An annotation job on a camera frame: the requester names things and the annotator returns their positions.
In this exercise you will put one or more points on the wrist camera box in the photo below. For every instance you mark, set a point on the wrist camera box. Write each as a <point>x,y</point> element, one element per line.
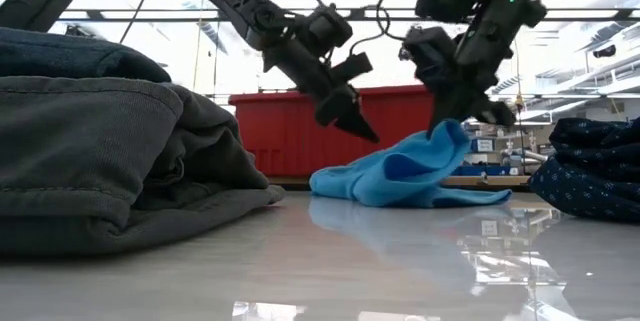
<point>427,53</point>
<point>325,28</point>

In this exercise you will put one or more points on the red plastic bin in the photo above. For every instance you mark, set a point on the red plastic bin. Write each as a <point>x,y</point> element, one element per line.
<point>290,131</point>

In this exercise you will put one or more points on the row of blue bins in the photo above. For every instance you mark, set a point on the row of blue bins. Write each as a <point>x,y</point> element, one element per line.
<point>480,170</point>

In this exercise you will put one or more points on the navy patterned garment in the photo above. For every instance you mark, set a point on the navy patterned garment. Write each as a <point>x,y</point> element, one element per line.
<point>590,176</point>

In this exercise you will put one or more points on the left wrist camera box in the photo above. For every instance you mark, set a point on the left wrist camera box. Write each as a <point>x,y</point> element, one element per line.
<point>325,28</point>

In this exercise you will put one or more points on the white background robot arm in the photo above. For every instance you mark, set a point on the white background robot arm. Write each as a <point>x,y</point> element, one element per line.
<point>525,155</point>

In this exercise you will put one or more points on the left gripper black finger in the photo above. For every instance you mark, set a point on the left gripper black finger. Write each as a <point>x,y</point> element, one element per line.
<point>352,67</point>
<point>345,111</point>

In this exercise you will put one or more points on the blue storage bin with label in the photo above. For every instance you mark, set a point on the blue storage bin with label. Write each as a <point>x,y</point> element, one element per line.
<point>482,145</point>

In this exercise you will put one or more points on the dark grey shorts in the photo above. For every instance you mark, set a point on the dark grey shorts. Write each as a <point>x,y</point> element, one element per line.
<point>100,161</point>

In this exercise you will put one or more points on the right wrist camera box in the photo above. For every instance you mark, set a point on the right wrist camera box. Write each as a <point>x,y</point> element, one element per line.
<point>427,53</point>

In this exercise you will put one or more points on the green patterned shorts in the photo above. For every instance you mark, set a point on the green patterned shorts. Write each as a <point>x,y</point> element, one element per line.
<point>65,56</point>

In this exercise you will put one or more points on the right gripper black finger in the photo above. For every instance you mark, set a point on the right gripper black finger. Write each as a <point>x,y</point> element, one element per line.
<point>500,113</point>
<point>445,118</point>

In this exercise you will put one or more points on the small blue cloth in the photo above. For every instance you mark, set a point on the small blue cloth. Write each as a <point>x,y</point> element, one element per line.
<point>400,181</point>

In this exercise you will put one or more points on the black dome fixture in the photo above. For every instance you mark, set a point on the black dome fixture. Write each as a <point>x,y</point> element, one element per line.
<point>604,51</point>

